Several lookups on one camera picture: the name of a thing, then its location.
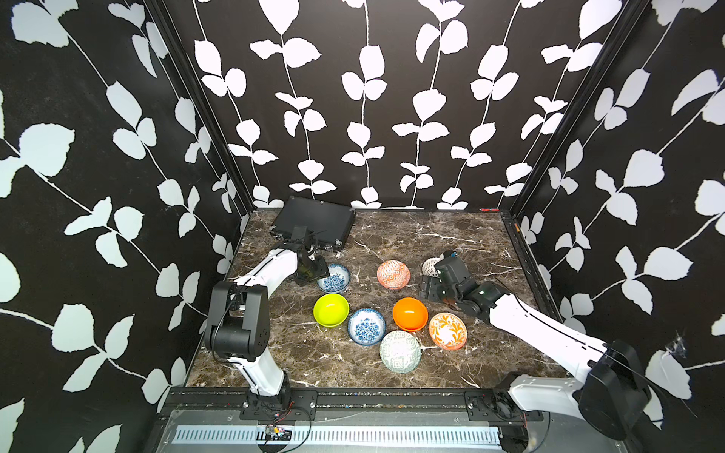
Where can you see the small circuit board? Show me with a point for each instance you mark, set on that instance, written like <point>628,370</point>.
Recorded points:
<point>276,434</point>

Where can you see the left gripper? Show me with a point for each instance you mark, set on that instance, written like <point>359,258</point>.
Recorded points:
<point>322,270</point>

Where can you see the black hard carrying case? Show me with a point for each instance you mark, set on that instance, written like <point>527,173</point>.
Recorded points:
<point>330,223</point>

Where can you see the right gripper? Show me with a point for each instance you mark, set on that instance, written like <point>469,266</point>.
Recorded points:
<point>434,282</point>

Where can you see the pale green patterned bowl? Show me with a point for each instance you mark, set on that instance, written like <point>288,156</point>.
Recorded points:
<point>400,352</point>

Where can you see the lime green bowl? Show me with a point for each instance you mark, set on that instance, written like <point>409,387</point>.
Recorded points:
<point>331,310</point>

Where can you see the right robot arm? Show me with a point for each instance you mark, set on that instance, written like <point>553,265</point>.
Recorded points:
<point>606,386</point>

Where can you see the orange plastic bowl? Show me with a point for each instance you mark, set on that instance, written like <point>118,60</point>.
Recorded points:
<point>410,314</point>

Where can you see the red patterned bowl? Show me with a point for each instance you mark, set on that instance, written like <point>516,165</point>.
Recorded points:
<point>393,274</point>

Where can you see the black front mounting rail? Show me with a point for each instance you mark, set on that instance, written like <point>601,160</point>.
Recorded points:
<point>487,405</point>

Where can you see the white maroon patterned bowl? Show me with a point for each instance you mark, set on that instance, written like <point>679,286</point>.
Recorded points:
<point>428,268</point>

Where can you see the blue floral bowl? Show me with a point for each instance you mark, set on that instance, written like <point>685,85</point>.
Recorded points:
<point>337,281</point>
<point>366,327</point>

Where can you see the orange leaf patterned bowl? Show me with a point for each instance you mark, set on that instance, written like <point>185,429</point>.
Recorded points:
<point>448,331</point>

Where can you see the white perforated cable tray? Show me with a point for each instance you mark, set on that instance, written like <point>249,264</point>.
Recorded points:
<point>357,436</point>

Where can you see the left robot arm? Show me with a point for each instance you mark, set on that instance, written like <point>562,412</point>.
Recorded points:
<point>239,329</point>

